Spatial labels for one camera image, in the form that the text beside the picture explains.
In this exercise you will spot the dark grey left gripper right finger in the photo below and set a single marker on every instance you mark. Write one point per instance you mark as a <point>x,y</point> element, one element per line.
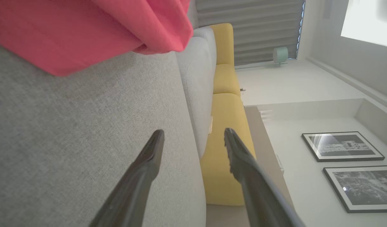
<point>253,189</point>

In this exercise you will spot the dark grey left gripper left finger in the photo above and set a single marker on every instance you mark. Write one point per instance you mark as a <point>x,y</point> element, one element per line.
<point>139,183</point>

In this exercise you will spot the red shorts with white stripe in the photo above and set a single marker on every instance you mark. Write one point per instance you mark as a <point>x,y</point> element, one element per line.
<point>86,31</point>

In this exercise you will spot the yellow fabric sofa backrest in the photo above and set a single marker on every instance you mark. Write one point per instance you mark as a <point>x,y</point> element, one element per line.
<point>225,126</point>

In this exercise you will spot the pale paper label on sofa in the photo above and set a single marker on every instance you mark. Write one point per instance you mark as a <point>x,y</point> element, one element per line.
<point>210,125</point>

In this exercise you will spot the large grey fabric sofa seat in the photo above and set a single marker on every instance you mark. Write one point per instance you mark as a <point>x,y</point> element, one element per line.
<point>70,126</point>

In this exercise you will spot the black framed monochrome picture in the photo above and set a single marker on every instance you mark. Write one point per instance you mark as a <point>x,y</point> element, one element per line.
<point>363,187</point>
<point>341,146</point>

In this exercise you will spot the small grey fabric sofa seat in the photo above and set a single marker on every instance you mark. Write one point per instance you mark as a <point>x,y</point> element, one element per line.
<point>196,94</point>

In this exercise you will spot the grey pleated curtain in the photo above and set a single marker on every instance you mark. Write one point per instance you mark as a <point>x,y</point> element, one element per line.
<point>259,25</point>

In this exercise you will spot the bright white ceiling light panel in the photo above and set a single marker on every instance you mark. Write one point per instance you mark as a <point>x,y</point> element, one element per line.
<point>370,22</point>

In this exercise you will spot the pale green cylindrical wall lamp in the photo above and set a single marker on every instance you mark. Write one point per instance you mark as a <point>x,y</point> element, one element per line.
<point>280,54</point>

